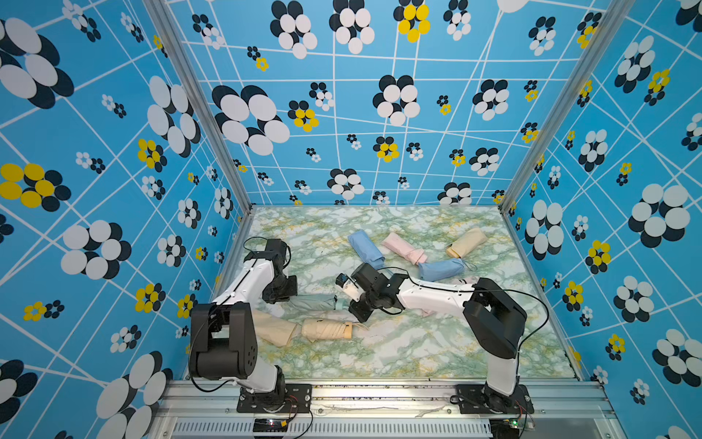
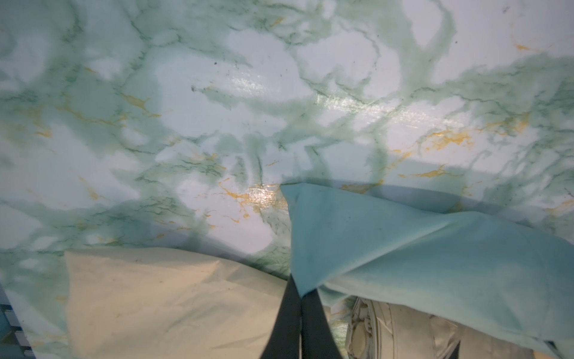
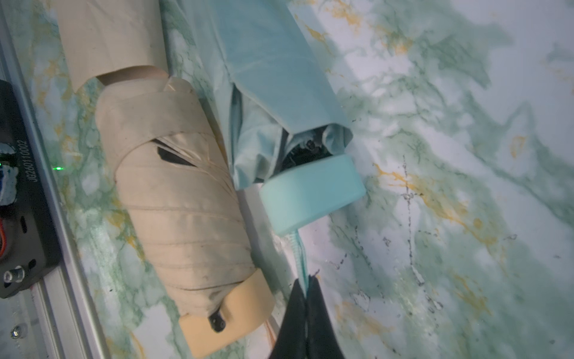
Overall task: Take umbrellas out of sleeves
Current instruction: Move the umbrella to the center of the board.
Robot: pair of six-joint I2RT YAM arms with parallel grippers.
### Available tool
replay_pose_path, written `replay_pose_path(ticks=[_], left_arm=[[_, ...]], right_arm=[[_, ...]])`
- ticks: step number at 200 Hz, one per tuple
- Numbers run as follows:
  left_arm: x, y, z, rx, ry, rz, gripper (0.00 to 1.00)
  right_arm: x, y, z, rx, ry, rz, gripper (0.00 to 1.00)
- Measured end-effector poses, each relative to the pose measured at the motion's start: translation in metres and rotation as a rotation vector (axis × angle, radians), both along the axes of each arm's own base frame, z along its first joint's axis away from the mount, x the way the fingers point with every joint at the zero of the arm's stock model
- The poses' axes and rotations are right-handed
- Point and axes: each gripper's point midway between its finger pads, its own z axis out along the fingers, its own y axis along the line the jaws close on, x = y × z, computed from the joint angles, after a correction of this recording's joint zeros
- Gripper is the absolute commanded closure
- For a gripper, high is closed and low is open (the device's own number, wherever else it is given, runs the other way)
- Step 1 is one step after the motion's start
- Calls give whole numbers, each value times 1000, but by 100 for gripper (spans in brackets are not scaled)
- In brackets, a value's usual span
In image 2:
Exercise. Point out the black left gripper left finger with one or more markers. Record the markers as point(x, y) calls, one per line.
point(284, 342)

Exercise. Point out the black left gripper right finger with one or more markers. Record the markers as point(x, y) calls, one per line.
point(316, 338)

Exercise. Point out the beige umbrella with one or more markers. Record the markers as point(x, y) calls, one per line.
point(382, 330)

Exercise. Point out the beige umbrella sleeve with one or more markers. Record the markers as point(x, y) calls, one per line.
point(167, 303)

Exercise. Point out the mint green umbrella sleeve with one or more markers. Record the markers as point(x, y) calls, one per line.
point(509, 281)

